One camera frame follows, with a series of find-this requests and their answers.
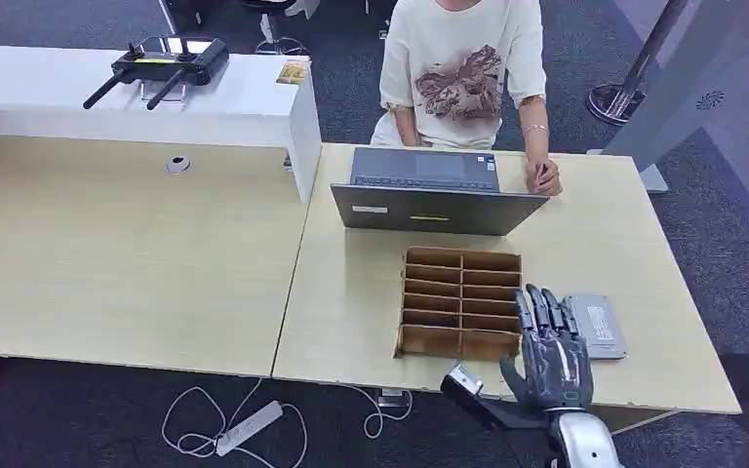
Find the white looped cable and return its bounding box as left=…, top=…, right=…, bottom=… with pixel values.
left=341, top=386, right=414, bottom=440

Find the black remote controller with antennas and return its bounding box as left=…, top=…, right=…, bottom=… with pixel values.
left=83, top=35, right=230, bottom=112

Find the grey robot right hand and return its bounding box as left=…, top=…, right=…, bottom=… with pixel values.
left=499, top=284, right=595, bottom=412

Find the white power strip cable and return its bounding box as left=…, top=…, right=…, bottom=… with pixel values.
left=160, top=379, right=308, bottom=468

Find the white power strip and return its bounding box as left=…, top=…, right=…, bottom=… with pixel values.
left=215, top=400, right=285, bottom=458

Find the grey open laptop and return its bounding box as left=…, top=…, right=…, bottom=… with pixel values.
left=330, top=146, right=550, bottom=238

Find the yellow printed card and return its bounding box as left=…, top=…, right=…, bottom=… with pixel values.
left=275, top=59, right=310, bottom=87

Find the grey flat pad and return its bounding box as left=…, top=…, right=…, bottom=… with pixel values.
left=561, top=293, right=628, bottom=361

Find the wooden divided card box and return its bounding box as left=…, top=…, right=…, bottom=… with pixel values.
left=394, top=246, right=524, bottom=363

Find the person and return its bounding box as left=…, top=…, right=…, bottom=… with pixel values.
left=370, top=0, right=564, bottom=197

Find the chair base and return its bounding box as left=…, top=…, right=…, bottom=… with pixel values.
left=238, top=0, right=312, bottom=58

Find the person's left hand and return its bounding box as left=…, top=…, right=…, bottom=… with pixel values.
left=525, top=157, right=564, bottom=197

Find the grey sign stand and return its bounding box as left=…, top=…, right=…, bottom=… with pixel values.
left=586, top=0, right=749, bottom=194

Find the clear controller stand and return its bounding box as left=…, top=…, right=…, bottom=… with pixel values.
left=139, top=80, right=188, bottom=104

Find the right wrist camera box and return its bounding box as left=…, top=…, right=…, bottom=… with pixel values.
left=440, top=363, right=548, bottom=432

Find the white desk shelf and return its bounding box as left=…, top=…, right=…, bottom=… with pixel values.
left=0, top=43, right=323, bottom=204

